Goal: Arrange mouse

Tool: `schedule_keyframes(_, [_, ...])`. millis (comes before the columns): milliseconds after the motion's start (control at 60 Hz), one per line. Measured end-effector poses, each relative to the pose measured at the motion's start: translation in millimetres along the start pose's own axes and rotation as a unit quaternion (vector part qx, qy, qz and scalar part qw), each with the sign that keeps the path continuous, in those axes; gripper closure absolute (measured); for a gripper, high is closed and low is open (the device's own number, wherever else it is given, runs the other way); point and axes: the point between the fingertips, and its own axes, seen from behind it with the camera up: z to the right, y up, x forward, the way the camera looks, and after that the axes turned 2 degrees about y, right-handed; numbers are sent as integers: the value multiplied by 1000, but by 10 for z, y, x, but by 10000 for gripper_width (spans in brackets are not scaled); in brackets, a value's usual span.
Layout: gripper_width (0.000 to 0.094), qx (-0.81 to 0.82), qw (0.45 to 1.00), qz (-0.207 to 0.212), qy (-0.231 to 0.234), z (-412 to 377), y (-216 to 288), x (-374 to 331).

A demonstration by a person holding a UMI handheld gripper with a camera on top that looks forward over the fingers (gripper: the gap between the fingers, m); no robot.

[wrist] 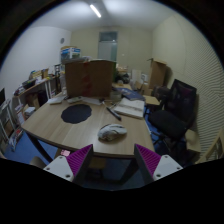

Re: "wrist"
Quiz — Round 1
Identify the cluttered shelf unit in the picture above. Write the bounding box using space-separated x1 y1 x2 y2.
11 64 63 118

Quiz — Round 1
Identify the blue book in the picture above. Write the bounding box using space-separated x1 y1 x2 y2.
116 87 146 102

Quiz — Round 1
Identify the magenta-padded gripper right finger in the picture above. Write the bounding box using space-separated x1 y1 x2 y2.
133 143 184 186

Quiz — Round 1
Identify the ceiling tube light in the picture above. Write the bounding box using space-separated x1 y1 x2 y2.
89 3 102 19

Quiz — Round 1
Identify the tall open cardboard box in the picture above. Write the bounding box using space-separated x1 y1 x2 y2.
147 58 168 89

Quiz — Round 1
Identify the black stick tool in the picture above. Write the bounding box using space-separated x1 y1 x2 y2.
101 99 123 122

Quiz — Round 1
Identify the clear plastic container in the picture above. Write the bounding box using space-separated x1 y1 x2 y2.
109 89 123 103

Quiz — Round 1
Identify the large brown cardboard box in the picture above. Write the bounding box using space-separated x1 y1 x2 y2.
64 59 116 98

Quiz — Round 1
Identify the black bag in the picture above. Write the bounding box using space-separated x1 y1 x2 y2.
116 72 131 85

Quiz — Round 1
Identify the dark round mouse pad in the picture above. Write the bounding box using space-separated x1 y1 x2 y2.
60 103 93 125

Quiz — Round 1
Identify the wooden chair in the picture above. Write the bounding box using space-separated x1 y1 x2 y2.
196 129 224 164

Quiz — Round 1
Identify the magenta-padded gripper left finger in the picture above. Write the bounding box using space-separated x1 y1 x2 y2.
43 143 94 187

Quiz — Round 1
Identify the white flat paper stack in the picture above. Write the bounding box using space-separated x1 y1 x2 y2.
81 96 103 106

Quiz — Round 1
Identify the black office chair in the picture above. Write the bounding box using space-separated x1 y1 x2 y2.
148 78 198 161

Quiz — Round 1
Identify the white book stack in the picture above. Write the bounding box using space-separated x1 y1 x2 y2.
113 97 146 120

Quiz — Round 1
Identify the white grey computer mouse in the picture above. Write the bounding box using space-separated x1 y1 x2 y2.
97 123 128 142

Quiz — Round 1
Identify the blue white box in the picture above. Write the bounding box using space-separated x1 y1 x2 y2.
60 46 82 61

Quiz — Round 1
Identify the small white flat device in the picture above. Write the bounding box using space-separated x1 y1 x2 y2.
66 96 83 104

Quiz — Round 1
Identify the grey door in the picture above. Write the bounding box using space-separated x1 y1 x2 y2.
97 31 119 63

